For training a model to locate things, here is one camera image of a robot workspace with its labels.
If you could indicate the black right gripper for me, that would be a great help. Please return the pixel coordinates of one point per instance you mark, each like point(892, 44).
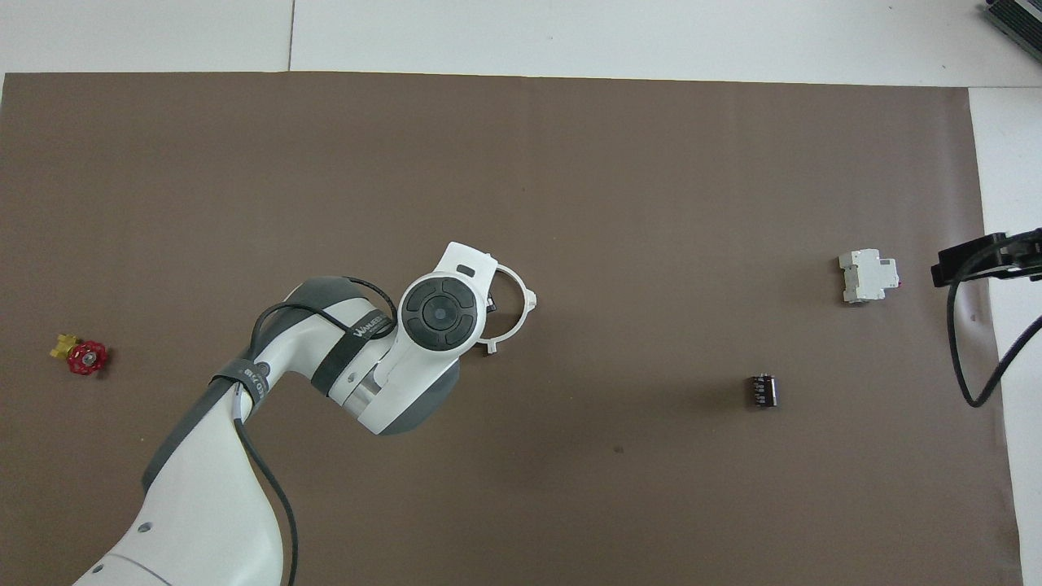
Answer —
point(1027, 256)

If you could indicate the white half pipe clamp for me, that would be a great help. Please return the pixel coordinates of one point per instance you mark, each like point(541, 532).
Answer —
point(530, 300)

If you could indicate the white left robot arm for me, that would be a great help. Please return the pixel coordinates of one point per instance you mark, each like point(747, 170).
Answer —
point(203, 513)

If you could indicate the white circuit breaker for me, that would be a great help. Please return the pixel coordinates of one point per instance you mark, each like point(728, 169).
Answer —
point(867, 277)

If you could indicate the brown table mat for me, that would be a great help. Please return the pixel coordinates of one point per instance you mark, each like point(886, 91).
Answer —
point(619, 505)

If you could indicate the grey ribbed device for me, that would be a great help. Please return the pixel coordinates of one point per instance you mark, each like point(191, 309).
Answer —
point(1017, 18)

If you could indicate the black cylindrical capacitor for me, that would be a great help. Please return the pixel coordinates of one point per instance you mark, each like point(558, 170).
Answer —
point(763, 391)

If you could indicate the red handwheel brass valve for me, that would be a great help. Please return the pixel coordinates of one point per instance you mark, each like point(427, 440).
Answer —
point(86, 358)

